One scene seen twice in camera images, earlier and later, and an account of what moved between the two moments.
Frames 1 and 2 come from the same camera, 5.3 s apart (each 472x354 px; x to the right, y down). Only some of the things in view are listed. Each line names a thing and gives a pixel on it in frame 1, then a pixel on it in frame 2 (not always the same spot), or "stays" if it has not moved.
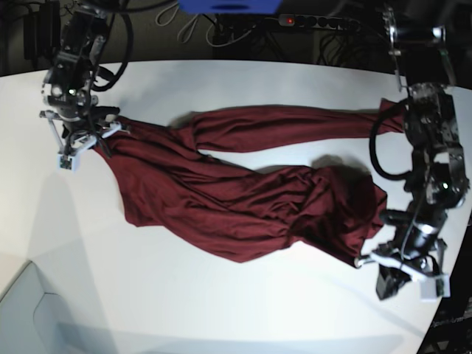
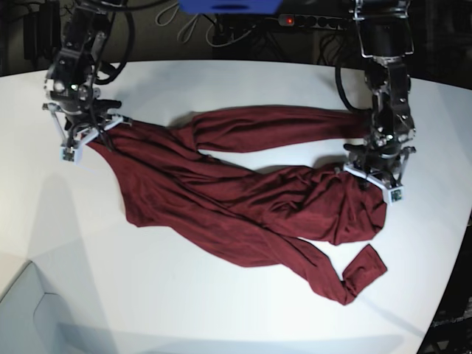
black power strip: [323, 22] stays
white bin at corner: [35, 322] stays
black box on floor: [42, 35] stays
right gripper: [420, 242] -> [387, 155]
